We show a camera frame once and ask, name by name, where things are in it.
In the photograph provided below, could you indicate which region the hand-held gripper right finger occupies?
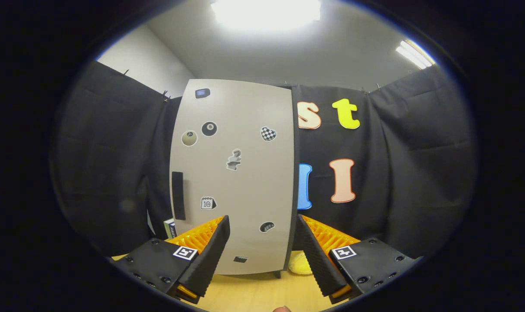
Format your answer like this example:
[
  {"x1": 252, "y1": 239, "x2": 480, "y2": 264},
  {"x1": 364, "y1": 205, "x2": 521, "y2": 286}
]
[{"x1": 295, "y1": 214, "x2": 422, "y2": 305}]

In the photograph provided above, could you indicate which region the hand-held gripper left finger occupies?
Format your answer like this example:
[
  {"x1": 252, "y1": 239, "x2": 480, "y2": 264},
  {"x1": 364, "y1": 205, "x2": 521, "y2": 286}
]
[{"x1": 111, "y1": 215, "x2": 231, "y2": 305}]

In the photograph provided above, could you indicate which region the dark grey shoe cabinet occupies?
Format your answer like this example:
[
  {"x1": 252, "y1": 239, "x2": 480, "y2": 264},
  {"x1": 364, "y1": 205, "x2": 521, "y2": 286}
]
[{"x1": 271, "y1": 84, "x2": 301, "y2": 279}]

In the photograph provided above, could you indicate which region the black door handle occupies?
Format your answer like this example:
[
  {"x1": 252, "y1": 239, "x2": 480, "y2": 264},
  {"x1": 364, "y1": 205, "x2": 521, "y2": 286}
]
[{"x1": 172, "y1": 172, "x2": 186, "y2": 221}]

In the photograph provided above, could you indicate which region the yellow bread bun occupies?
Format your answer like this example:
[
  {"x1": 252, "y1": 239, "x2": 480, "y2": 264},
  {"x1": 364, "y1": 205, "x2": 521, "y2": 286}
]
[{"x1": 288, "y1": 251, "x2": 313, "y2": 276}]

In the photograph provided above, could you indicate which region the black backdrop cloth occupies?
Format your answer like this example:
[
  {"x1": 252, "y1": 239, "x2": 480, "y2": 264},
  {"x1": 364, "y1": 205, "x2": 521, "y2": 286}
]
[{"x1": 54, "y1": 61, "x2": 477, "y2": 260}]

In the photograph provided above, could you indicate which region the ceiling tube light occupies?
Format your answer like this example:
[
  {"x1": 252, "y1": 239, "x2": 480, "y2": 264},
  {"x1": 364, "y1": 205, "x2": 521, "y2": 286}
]
[{"x1": 395, "y1": 40, "x2": 436, "y2": 70}]

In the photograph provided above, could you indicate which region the square ceiling light panel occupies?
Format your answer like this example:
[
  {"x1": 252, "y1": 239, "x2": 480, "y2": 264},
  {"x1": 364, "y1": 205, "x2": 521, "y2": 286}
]
[{"x1": 210, "y1": 0, "x2": 322, "y2": 31}]

